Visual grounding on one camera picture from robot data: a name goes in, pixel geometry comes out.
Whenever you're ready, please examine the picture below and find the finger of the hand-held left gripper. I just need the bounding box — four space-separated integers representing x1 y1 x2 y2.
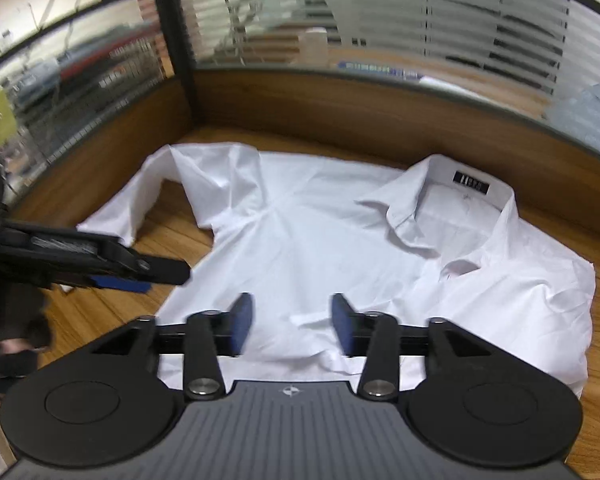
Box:
129 249 192 287
87 275 153 293

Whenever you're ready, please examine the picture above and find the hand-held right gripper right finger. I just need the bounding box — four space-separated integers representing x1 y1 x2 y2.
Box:
331 294 491 402

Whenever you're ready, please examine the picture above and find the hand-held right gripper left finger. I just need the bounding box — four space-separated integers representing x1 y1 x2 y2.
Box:
95 292 255 402

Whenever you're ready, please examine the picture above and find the white shirt with black label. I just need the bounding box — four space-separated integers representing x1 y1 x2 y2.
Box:
76 141 597 401

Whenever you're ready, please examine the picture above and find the person's left hand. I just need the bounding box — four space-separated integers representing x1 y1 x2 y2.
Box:
0 287 52 421

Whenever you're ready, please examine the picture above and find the yellow-green object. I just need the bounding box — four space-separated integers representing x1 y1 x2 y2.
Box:
0 88 19 132

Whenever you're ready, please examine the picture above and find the blue printed paper strip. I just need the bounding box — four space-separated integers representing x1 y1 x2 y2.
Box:
337 61 423 81

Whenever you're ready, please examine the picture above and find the clear plastic bag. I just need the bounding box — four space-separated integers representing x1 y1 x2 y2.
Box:
545 82 600 136

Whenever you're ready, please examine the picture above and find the white coiled cable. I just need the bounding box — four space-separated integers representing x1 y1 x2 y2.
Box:
215 0 266 61

